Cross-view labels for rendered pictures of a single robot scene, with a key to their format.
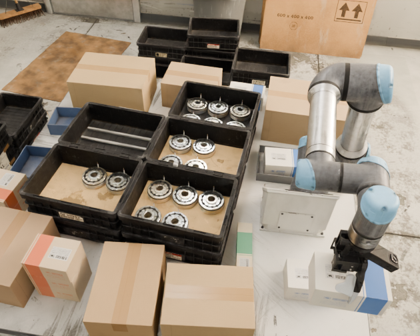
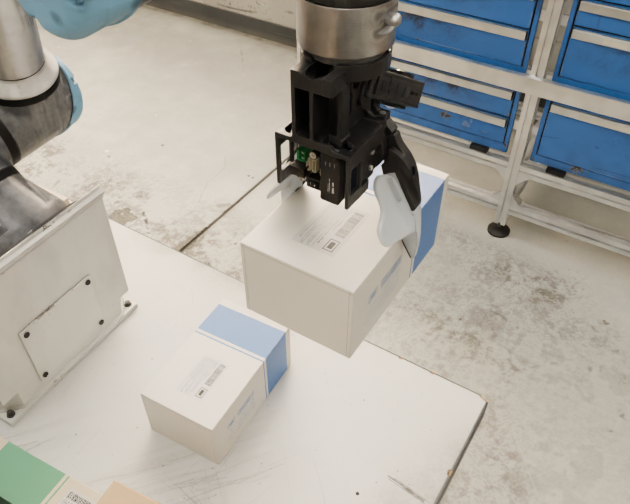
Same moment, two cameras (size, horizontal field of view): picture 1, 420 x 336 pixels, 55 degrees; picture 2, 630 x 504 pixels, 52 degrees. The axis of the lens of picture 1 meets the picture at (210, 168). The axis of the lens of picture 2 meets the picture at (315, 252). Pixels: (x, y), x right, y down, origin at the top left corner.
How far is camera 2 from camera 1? 72 cm
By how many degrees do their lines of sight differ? 45
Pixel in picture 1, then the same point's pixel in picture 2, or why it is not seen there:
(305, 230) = (98, 325)
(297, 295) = (233, 428)
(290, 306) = (243, 461)
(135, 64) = not seen: outside the picture
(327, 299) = (374, 296)
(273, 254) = (97, 429)
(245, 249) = (36, 485)
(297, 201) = (32, 274)
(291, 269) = (173, 399)
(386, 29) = not seen: outside the picture
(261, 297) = not seen: outside the picture
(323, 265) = (293, 243)
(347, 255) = (347, 130)
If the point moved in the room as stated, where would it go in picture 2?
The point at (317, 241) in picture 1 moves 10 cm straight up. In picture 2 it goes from (136, 324) to (124, 283)
